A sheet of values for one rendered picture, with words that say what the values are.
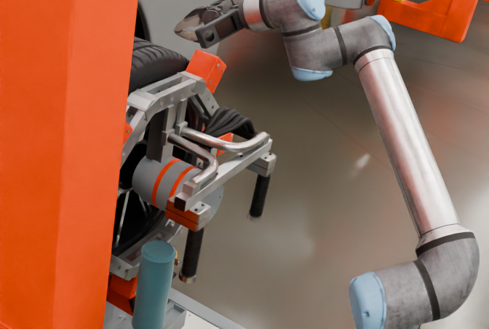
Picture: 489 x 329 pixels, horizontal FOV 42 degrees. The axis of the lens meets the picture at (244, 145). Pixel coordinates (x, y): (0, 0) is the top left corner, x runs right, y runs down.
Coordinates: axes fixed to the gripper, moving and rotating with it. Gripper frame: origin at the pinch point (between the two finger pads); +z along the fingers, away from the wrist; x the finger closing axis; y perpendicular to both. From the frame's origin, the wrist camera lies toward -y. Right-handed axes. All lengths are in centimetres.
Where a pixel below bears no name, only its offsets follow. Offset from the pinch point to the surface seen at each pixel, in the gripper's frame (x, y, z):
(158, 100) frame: -10.7, -15.6, 1.3
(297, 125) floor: -136, 214, 92
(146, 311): -62, -33, 19
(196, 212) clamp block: -32.5, -31.1, -9.0
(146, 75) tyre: -6.8, -8.0, 7.9
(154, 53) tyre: -3.3, -2.8, 7.0
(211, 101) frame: -23.5, 9.1, 4.7
